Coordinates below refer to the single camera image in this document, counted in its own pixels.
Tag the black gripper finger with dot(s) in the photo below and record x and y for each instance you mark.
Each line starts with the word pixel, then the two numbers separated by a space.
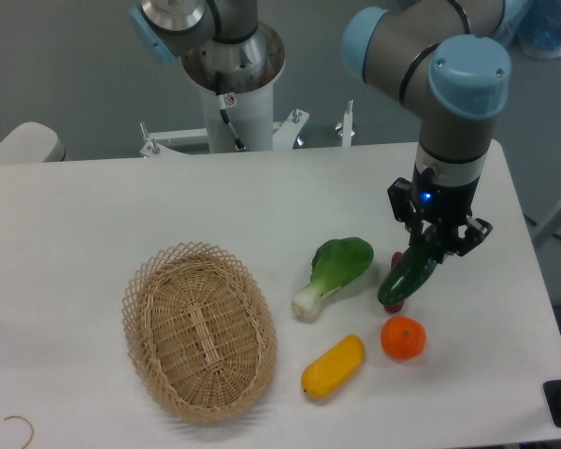
pixel 404 210
pixel 461 238

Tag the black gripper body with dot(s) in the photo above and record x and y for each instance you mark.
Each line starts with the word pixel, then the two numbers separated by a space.
pixel 443 192

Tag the green toy cucumber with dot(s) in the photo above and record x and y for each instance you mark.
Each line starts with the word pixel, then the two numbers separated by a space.
pixel 413 269

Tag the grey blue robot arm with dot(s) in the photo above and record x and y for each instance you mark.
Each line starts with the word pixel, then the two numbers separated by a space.
pixel 436 59

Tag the green toy bok choy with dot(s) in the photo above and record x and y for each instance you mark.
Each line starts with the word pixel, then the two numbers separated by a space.
pixel 335 264

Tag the purple red toy vegetable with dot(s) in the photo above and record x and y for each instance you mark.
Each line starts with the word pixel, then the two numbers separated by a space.
pixel 397 307

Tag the orange toy tangerine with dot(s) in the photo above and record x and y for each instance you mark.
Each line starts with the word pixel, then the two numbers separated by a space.
pixel 402 338

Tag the yellow toy mango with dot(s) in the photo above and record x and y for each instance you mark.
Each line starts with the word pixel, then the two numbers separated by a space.
pixel 328 373

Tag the blue plastic bag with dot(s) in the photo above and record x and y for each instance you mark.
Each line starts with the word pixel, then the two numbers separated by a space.
pixel 534 25

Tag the oval wicker basket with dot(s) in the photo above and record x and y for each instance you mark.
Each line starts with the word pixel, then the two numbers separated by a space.
pixel 199 333

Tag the white metal frame right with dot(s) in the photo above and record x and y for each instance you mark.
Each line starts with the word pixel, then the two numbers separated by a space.
pixel 547 226

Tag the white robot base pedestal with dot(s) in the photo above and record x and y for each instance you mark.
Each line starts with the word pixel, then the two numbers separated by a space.
pixel 235 83

